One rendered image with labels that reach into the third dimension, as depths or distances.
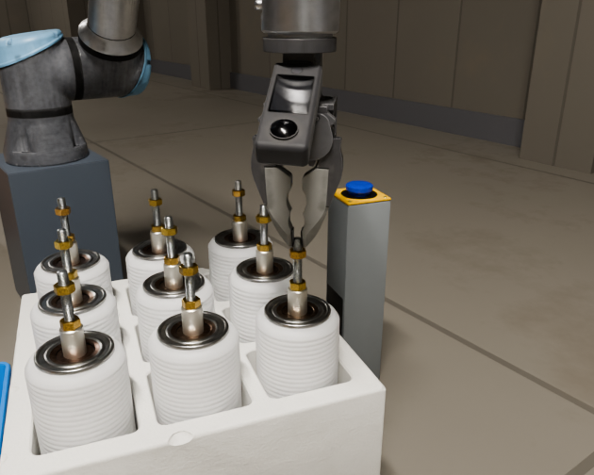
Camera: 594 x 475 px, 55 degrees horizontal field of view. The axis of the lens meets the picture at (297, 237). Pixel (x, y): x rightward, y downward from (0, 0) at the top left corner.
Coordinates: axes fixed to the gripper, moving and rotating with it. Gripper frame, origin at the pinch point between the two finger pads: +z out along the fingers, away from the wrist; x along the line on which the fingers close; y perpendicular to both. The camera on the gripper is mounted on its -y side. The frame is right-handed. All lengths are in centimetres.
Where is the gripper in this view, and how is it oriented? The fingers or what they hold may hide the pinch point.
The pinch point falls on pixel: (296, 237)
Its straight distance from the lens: 61.0
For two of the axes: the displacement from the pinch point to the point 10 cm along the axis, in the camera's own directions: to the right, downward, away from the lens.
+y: 1.2, -3.7, 9.2
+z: 0.0, 9.3, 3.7
